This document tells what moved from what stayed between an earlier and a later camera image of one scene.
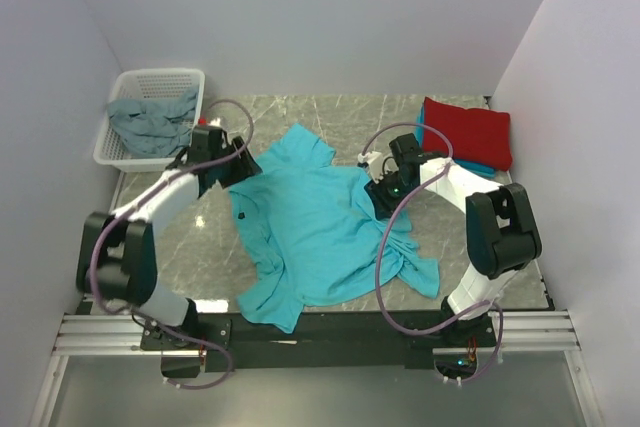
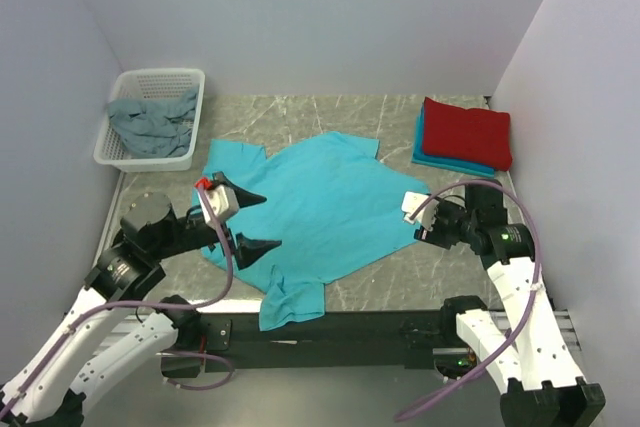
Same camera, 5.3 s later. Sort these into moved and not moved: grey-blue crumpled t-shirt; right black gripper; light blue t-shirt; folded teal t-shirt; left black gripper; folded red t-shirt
Moved: right black gripper; left black gripper; light blue t-shirt
Not moved: folded teal t-shirt; folded red t-shirt; grey-blue crumpled t-shirt
